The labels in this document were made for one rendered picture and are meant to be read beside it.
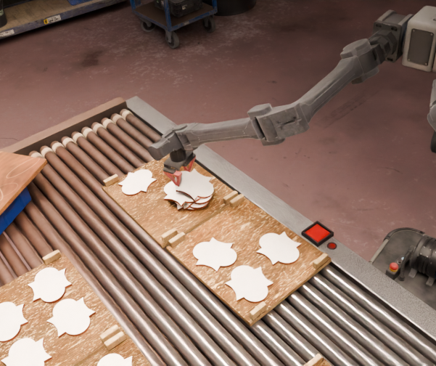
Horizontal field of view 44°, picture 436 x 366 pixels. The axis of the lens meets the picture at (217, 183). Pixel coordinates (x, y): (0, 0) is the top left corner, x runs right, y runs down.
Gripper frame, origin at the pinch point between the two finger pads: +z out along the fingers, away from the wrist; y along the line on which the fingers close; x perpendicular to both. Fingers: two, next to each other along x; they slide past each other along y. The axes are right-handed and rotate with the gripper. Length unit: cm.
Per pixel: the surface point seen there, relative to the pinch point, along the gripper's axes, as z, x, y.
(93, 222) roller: 9.5, -24.6, 24.4
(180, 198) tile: 3.6, 2.6, 6.8
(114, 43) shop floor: 99, -238, -240
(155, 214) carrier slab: 8.2, -4.6, 13.3
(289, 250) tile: 8.4, 45.3, 10.4
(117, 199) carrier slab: 7.8, -22.1, 12.2
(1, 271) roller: 9, -38, 56
